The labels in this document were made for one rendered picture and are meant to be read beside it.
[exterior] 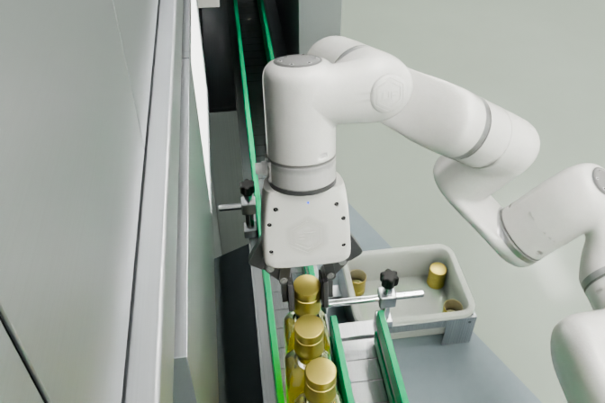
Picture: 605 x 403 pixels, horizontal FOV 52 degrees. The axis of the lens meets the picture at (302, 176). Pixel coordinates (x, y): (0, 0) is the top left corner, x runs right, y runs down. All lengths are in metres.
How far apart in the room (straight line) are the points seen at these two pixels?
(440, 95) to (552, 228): 0.23
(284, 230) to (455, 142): 0.23
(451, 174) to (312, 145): 0.28
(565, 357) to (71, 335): 0.61
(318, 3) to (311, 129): 1.01
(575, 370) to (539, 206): 0.21
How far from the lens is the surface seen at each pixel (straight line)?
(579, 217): 0.86
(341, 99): 0.63
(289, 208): 0.68
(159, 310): 0.47
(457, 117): 0.76
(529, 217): 0.88
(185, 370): 0.55
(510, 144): 0.81
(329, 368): 0.71
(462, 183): 0.86
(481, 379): 1.22
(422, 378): 1.20
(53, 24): 0.34
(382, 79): 0.64
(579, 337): 0.80
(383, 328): 0.98
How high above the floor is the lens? 1.76
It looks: 41 degrees down
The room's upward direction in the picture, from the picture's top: straight up
